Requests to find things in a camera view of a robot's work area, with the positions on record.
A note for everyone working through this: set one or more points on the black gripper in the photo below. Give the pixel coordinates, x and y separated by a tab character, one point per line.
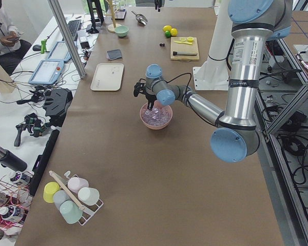
157	3
150	98

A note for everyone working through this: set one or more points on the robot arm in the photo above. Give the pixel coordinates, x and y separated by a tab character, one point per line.
235	137

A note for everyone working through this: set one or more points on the pink bowl of ice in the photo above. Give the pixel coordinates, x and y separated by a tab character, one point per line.
158	117

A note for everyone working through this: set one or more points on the steel ice scoop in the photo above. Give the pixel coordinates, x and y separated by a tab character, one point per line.
140	18

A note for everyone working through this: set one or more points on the pink cup in rack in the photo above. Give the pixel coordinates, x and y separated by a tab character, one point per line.
74	184

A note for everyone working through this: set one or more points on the white cup in rack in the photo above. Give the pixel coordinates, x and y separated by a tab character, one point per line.
88	196

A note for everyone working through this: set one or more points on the grey cup in rack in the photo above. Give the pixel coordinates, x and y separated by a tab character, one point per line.
60	197

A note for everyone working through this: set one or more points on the yellow cup in rack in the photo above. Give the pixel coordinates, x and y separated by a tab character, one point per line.
49	190

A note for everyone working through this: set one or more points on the mint cup in rack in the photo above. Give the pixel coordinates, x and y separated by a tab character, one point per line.
70	212

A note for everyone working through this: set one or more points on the whole lemon outer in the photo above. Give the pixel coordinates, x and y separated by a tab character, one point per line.
167	28

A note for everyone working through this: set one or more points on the green lime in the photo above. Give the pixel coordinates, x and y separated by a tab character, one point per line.
167	34

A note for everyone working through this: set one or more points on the whole lemon near board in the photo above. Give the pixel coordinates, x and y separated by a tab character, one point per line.
174	32

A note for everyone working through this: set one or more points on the yellow plastic knife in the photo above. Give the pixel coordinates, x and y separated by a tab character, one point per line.
182	42

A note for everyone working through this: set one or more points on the bamboo cutting board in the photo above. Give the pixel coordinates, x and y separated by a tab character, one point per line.
184	48

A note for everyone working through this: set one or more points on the mint green bowl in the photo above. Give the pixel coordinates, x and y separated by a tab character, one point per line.
121	31

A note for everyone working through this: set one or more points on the lemon half upper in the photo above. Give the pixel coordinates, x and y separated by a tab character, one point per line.
190	39

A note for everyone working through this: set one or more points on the steel muddler black tip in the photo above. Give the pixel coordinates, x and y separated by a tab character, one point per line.
176	53

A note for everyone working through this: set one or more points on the cream rabbit serving tray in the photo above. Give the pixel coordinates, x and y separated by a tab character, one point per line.
107	77

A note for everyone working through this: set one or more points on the wooden glass drying stand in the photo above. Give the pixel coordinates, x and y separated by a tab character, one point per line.
113	8

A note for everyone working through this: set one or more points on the grey folded cloth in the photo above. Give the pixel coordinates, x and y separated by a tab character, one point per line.
114	54

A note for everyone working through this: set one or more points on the black keyboard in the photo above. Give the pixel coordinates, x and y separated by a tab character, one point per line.
74	27

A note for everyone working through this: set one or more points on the teach pendant far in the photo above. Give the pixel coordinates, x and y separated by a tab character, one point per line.
60	52

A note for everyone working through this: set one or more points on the teach pendant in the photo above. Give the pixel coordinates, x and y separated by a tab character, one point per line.
60	52
47	72

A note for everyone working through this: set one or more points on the teach pendant near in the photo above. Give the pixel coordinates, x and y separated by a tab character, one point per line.
47	72

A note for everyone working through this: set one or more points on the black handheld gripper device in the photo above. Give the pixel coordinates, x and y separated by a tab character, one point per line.
33	125

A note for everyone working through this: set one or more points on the black thermos bottle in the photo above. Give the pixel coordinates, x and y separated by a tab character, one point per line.
9	160

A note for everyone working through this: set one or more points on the person in white hoodie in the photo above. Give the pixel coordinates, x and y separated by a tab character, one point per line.
12	47

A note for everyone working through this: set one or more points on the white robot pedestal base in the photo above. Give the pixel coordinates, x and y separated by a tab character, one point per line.
213	74

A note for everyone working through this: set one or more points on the aluminium frame post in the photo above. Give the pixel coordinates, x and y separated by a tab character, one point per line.
61	22

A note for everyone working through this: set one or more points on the white wire cup rack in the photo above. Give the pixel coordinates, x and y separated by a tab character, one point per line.
88	211

